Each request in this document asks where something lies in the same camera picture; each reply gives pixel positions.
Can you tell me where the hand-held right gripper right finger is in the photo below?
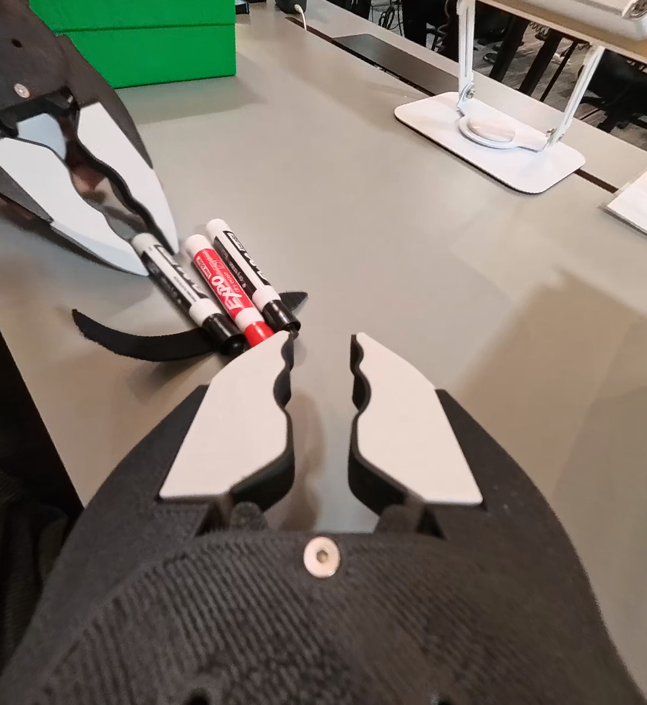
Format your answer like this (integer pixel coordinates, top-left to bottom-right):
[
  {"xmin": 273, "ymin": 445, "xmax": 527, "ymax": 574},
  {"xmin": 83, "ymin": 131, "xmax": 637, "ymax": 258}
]
[{"xmin": 348, "ymin": 332, "xmax": 484, "ymax": 521}]

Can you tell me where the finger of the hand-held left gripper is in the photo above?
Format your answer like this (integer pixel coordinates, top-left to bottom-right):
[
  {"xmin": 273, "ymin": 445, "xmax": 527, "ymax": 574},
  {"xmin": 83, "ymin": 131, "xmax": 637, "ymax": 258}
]
[
  {"xmin": 67, "ymin": 102, "xmax": 180, "ymax": 257},
  {"xmin": 0, "ymin": 116, "xmax": 152, "ymax": 276}
]

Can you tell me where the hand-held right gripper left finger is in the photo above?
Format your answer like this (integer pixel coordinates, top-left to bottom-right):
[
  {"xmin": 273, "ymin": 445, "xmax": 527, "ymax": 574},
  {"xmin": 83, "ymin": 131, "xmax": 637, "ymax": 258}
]
[{"xmin": 159, "ymin": 330, "xmax": 297, "ymax": 516}]

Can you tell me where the black hook-and-loop strap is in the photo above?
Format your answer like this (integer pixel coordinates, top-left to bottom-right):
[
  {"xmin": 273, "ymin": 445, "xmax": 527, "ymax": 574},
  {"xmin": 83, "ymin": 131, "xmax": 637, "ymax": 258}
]
[{"xmin": 72, "ymin": 291, "xmax": 309, "ymax": 363}]

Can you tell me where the black dry erase marker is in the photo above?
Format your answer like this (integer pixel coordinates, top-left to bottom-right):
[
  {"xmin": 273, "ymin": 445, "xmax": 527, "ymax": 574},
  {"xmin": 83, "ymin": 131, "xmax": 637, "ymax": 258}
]
[
  {"xmin": 206, "ymin": 218, "xmax": 302, "ymax": 334},
  {"xmin": 132, "ymin": 232, "xmax": 247, "ymax": 357}
]

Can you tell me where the red dry erase marker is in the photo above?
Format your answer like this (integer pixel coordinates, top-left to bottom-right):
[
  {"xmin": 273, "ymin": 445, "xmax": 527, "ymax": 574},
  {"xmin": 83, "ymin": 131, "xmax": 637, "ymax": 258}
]
[{"xmin": 185, "ymin": 234, "xmax": 276, "ymax": 348}]

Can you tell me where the green plastic storage box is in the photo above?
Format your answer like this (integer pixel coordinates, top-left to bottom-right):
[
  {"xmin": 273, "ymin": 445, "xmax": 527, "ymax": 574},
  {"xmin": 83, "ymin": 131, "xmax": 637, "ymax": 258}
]
[{"xmin": 29, "ymin": 0, "xmax": 237, "ymax": 90}]

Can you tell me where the black desk cable cover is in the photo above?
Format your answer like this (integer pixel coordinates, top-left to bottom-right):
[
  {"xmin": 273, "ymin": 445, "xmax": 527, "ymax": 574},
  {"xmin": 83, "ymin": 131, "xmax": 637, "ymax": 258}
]
[{"xmin": 332, "ymin": 33, "xmax": 441, "ymax": 75}]

